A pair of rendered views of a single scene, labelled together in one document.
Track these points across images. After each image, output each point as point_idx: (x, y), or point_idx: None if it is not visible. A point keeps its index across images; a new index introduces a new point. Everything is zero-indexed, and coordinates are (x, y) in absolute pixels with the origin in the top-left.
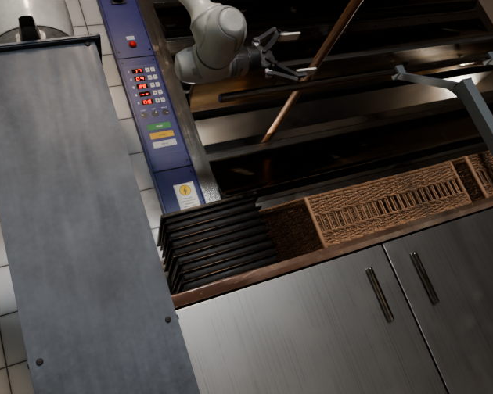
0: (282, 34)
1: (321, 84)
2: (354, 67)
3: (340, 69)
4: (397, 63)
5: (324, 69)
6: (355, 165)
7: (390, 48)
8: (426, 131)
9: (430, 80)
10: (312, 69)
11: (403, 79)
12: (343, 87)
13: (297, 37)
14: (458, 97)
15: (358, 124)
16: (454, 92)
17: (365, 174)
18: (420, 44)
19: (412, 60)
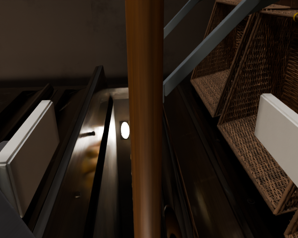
0: (9, 156)
1: (183, 183)
2: (76, 176)
3: (72, 195)
4: (89, 139)
5: (62, 215)
6: (249, 228)
7: (73, 130)
8: (177, 147)
9: (214, 35)
10: (281, 102)
11: (175, 85)
12: (87, 210)
13: (56, 131)
14: (270, 4)
15: (161, 206)
16: (258, 8)
17: (252, 222)
18: (81, 109)
19: (92, 126)
